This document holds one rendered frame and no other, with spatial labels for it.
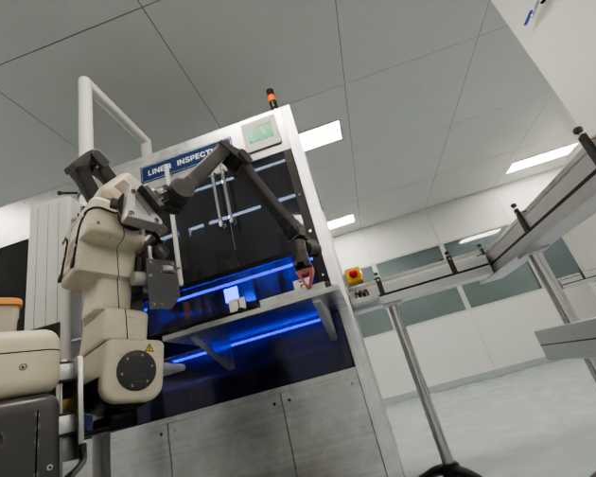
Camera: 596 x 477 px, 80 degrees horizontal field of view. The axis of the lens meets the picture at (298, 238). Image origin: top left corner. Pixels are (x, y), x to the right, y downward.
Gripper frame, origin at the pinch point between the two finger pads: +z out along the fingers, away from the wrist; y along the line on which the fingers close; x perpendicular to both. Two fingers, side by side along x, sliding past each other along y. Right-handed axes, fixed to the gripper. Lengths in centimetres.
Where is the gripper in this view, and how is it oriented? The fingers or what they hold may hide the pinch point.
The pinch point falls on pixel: (308, 286)
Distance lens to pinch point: 134.5
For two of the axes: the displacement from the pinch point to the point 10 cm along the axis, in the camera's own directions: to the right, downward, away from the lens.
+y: 2.5, 4.3, 8.7
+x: -9.5, 3.0, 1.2
